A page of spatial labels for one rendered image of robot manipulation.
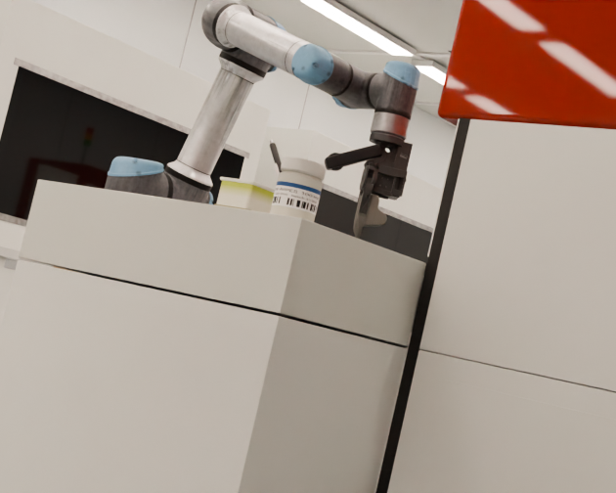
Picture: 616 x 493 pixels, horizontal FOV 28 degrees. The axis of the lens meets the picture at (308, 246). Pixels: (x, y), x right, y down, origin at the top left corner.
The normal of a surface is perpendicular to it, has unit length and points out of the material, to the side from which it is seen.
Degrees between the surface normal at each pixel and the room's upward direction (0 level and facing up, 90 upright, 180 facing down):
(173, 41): 90
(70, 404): 90
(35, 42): 90
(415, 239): 90
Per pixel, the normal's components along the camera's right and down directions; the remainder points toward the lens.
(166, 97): 0.76, 0.13
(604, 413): -0.60, -0.20
